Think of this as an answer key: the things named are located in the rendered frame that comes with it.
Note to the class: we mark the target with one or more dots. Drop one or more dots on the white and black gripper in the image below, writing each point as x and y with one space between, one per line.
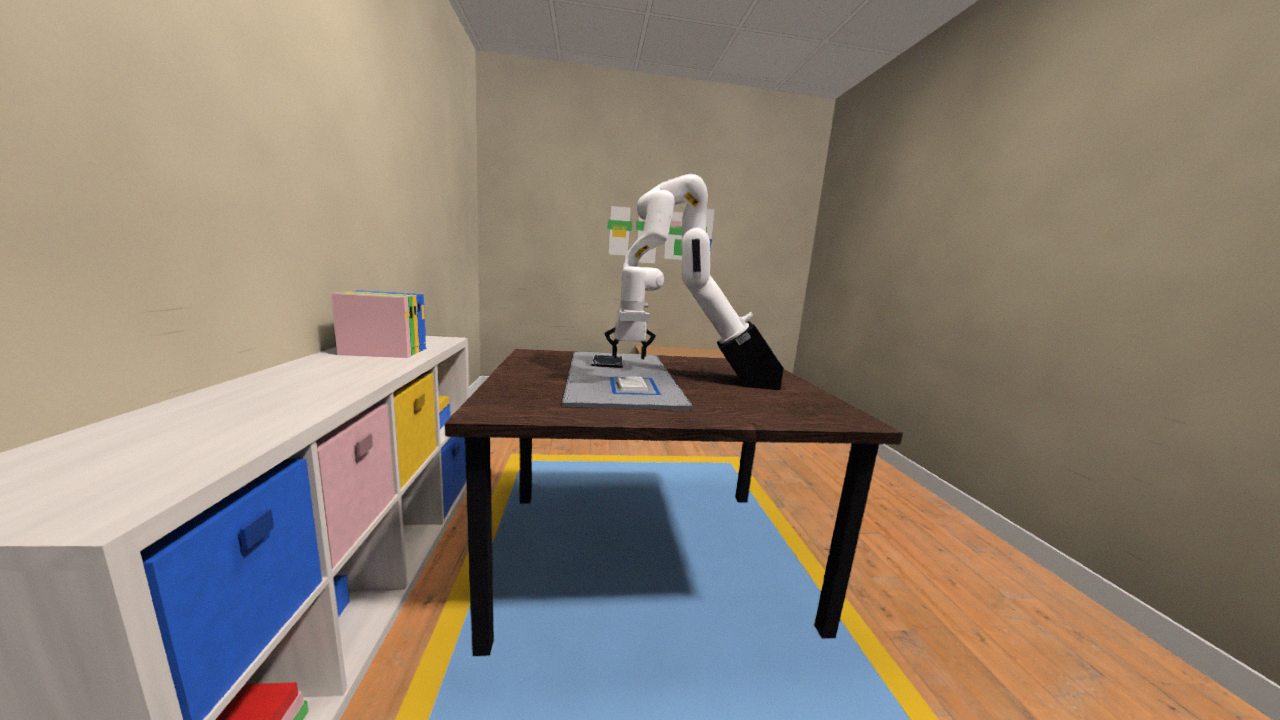
635 331

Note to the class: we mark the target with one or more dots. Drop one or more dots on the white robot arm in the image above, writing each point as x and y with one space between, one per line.
695 256

